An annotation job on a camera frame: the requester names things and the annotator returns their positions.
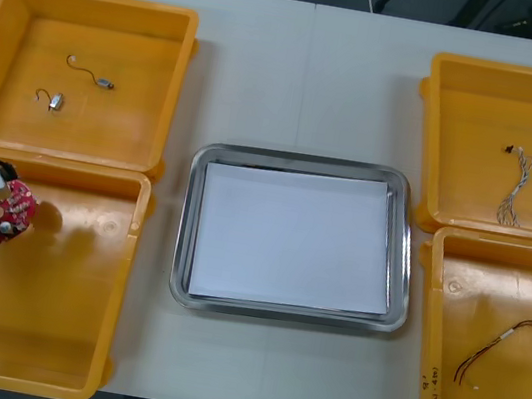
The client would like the white paper sheet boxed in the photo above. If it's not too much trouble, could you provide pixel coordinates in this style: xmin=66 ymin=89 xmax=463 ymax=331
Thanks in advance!
xmin=184 ymin=153 xmax=409 ymax=329

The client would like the steel tray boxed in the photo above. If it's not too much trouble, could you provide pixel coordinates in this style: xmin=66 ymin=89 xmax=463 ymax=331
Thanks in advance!
xmin=165 ymin=134 xmax=431 ymax=344

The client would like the round red circuit board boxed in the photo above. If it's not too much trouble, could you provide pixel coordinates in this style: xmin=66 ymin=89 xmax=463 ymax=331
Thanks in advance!
xmin=0 ymin=176 xmax=42 ymax=250

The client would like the metal solenoid with long cable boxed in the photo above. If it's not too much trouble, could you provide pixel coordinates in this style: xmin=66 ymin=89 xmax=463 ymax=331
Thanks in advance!
xmin=63 ymin=54 xmax=121 ymax=92

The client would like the red-yellow-black wire harness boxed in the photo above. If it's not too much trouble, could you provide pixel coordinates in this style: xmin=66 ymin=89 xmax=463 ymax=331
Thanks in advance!
xmin=452 ymin=310 xmax=532 ymax=399

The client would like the metal solenoid with short cable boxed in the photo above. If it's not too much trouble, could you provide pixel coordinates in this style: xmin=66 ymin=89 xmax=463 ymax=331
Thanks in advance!
xmin=31 ymin=87 xmax=67 ymax=116

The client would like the grey-white twisted wire harness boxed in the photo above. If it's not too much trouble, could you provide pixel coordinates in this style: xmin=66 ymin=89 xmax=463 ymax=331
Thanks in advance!
xmin=491 ymin=143 xmax=532 ymax=230

